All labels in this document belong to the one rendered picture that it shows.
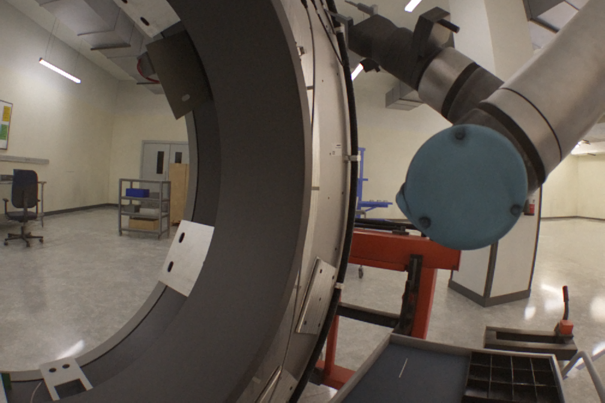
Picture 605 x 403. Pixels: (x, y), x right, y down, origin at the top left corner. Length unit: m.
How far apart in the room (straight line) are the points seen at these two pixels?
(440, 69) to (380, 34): 0.12
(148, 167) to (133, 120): 1.63
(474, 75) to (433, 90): 0.06
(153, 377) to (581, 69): 0.68
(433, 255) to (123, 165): 9.82
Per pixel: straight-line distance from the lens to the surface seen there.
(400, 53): 0.43
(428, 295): 1.18
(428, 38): 0.39
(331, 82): 0.72
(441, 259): 1.14
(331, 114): 0.70
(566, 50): 0.29
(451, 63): 0.40
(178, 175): 6.85
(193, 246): 0.73
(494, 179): 0.22
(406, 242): 1.15
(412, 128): 10.38
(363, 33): 0.47
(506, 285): 3.41
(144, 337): 0.85
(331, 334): 1.40
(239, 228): 0.59
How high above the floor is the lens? 1.16
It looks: 1 degrees up
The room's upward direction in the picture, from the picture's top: 3 degrees clockwise
